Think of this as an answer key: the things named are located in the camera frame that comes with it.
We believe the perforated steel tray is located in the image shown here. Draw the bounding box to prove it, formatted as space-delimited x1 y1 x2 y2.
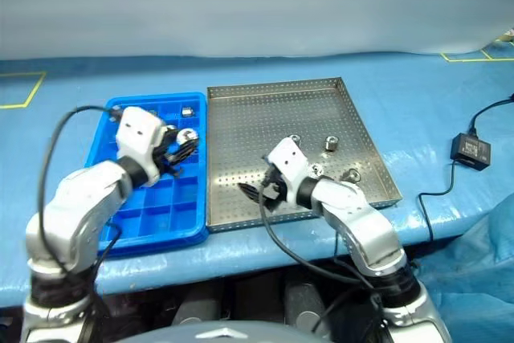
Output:
205 76 404 234

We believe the blue plastic table cover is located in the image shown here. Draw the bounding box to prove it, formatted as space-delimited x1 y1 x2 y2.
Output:
0 51 514 308

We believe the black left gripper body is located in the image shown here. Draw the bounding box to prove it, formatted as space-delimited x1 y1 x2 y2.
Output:
154 128 177 174

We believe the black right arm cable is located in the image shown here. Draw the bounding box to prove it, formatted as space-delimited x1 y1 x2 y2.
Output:
259 153 386 336

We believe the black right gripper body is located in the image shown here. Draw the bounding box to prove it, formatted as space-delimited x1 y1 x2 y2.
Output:
263 168 288 212

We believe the black power adapter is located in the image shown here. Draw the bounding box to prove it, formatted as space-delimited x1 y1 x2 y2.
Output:
450 133 494 171

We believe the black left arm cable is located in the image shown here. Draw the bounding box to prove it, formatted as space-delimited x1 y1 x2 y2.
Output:
38 104 124 343

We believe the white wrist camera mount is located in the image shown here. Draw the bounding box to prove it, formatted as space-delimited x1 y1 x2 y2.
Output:
267 137 311 206
115 106 166 188

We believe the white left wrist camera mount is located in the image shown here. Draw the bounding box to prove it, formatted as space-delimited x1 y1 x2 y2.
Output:
115 106 166 188

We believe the black adapter cable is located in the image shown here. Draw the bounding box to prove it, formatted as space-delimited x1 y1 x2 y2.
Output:
417 160 457 242
470 93 514 135

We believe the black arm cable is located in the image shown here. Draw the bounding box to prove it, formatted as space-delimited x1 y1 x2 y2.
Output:
259 153 386 336
38 104 124 343

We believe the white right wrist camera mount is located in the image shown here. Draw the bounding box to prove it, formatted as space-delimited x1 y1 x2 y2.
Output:
267 137 311 206

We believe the blue garment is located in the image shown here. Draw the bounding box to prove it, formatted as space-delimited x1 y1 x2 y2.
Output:
417 198 514 343

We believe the blue plastic compartment tray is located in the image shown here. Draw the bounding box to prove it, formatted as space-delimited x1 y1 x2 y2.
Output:
84 92 210 259

